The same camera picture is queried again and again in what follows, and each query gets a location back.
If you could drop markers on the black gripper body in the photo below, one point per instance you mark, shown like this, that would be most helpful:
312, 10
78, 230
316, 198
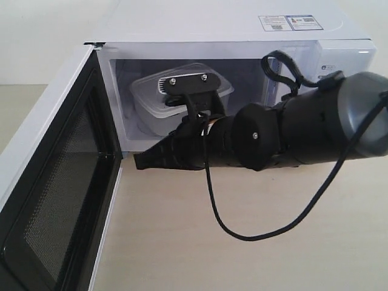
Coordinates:
218, 146

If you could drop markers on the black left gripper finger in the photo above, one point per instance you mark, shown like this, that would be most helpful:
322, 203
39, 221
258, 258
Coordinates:
169, 153

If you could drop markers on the white plastic lidded container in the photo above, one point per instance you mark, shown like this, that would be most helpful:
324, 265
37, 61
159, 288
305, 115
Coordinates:
149, 98

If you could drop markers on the white microwave door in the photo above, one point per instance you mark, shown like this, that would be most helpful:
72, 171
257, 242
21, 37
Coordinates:
59, 175

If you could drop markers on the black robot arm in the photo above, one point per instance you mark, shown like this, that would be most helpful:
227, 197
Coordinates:
342, 117

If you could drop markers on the white microwave oven body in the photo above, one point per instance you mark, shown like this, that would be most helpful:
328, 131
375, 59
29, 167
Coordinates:
141, 38

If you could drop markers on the white and blue label sticker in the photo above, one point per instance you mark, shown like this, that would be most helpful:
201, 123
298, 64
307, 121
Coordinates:
285, 23

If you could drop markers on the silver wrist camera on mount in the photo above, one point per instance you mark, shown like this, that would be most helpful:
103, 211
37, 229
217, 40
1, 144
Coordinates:
198, 92

